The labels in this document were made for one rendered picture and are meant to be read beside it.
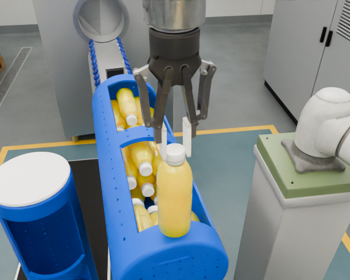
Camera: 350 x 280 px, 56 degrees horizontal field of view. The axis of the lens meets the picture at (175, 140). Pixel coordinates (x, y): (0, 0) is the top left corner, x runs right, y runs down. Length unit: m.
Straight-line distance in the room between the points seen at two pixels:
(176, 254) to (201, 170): 2.02
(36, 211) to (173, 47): 0.86
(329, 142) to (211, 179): 1.63
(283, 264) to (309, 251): 0.12
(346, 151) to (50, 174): 0.99
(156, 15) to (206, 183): 2.26
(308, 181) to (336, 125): 0.22
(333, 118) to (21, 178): 1.06
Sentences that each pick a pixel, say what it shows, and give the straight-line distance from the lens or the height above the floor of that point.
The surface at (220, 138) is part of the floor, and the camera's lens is 3.13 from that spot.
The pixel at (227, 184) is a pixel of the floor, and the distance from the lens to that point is 2.67.
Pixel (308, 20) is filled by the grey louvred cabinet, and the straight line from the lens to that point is 3.21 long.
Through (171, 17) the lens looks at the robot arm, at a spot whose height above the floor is 1.71.
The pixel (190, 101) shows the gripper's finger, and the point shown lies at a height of 1.56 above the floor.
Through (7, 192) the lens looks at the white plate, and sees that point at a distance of 1.26.
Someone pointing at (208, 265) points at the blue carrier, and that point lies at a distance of 0.85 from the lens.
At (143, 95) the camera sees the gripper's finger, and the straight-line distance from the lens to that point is 0.53.
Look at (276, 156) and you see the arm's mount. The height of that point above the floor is 1.05.
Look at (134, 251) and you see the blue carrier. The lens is 0.78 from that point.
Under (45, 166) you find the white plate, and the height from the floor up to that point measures 1.04.
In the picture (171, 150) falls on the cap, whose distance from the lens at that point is 0.61.
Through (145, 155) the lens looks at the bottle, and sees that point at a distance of 1.04.
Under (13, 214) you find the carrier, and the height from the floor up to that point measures 1.00.
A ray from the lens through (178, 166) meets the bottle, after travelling 0.62.
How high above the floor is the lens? 1.84
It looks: 37 degrees down
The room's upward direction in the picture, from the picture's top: straight up
